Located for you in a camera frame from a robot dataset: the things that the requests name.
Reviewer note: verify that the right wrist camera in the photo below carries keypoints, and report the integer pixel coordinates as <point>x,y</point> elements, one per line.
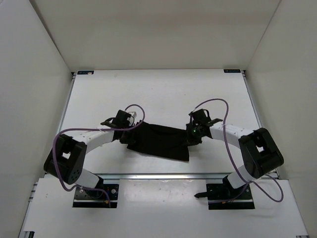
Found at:
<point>192,115</point>

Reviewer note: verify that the blue label sticker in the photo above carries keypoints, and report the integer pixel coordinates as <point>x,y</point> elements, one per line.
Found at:
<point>85,72</point>
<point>232,71</point>

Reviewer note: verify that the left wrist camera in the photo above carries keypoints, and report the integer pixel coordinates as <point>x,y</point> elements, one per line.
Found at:
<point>133,116</point>

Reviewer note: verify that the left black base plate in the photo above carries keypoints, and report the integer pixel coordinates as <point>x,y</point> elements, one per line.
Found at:
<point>97,199</point>

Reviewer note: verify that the left blue label sticker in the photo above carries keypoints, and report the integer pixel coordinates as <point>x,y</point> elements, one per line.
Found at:
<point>85,72</point>

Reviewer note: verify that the right blue label sticker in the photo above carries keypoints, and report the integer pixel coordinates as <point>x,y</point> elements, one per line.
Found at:
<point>232,71</point>

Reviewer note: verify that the black skirt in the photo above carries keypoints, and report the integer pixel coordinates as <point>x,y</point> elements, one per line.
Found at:
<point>161,141</point>

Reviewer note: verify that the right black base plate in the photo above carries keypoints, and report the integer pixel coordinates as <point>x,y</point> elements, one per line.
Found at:
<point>222,196</point>

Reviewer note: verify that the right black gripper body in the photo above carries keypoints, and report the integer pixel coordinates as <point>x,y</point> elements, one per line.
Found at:
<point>194,135</point>

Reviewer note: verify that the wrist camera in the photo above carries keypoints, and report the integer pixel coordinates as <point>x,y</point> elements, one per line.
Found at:
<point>192,115</point>
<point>133,116</point>

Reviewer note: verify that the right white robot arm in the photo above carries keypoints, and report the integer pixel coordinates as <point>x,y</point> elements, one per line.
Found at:
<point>259,152</point>

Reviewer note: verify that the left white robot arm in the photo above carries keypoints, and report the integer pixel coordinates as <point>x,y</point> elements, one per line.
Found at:
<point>71,151</point>

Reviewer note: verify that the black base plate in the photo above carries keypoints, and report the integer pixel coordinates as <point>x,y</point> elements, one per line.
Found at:
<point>222,196</point>
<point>97,199</point>

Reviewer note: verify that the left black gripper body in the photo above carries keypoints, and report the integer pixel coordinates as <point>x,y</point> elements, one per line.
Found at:
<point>128,137</point>

